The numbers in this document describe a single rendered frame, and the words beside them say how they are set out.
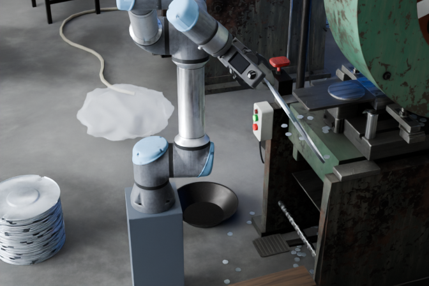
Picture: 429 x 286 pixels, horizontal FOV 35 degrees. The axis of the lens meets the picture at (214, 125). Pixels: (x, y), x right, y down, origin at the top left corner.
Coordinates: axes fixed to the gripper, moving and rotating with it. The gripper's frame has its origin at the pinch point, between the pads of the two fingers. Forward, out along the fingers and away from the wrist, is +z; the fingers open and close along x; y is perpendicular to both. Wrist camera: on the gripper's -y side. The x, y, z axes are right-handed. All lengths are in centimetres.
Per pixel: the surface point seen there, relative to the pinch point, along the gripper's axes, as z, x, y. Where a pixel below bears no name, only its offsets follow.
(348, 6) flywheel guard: -7.3, -27.0, -10.8
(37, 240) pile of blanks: 24, 108, 73
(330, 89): 46, -10, 32
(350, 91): 50, -14, 28
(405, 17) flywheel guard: 3.8, -34.3, -16.1
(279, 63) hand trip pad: 45, -5, 61
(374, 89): 57, -20, 27
